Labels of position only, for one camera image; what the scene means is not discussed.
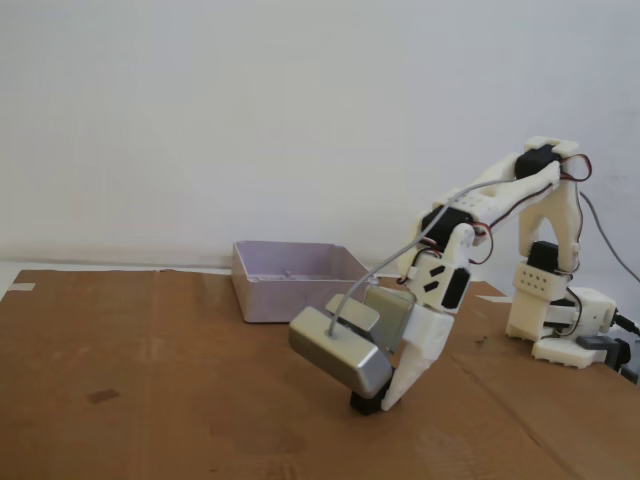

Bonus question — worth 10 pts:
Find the grey webcam mount clip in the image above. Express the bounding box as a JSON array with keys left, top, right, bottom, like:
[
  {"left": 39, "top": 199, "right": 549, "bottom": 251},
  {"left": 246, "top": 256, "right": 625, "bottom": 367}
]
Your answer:
[{"left": 324, "top": 285, "right": 416, "bottom": 356}]

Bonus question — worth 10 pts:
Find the grey webcam cable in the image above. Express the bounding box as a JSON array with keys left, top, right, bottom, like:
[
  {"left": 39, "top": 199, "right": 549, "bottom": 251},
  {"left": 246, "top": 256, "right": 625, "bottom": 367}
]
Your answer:
[{"left": 327, "top": 174, "right": 640, "bottom": 281}]

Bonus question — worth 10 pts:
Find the brown cardboard sheet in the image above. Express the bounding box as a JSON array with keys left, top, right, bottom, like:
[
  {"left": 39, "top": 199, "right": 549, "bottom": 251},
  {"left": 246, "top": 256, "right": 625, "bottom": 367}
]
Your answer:
[{"left": 0, "top": 268, "right": 640, "bottom": 480}]

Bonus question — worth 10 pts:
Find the white fixed gripper finger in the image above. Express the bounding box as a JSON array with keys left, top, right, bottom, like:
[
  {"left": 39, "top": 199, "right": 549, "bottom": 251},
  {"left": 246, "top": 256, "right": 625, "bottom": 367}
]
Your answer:
[{"left": 381, "top": 344, "right": 439, "bottom": 411}]

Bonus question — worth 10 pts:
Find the silver webcam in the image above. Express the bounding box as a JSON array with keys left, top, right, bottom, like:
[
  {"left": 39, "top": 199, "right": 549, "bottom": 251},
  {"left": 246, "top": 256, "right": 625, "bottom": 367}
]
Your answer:
[{"left": 288, "top": 305, "right": 394, "bottom": 400}]

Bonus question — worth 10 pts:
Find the black power cable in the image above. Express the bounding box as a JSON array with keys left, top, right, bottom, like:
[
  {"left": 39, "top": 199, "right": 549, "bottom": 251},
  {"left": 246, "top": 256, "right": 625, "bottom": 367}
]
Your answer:
[{"left": 612, "top": 312, "right": 640, "bottom": 337}]

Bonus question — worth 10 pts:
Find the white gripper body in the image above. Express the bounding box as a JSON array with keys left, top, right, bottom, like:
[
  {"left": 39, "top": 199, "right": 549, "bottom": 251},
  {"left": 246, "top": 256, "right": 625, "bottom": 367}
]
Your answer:
[{"left": 402, "top": 303, "right": 454, "bottom": 359}]

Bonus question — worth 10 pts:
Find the grey table clamp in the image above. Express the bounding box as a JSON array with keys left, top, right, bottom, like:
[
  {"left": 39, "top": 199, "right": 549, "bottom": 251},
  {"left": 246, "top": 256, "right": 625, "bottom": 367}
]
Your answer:
[{"left": 576, "top": 334, "right": 640, "bottom": 387}]

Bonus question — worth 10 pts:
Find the black block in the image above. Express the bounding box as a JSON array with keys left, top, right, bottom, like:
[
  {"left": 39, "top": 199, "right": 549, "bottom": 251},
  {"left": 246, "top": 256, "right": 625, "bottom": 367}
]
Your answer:
[{"left": 349, "top": 384, "right": 396, "bottom": 416}]

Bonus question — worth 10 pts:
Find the pale grey plastic box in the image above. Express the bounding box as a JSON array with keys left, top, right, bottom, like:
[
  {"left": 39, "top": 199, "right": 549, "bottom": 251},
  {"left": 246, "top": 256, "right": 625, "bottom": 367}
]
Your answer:
[{"left": 231, "top": 240, "right": 380, "bottom": 325}]

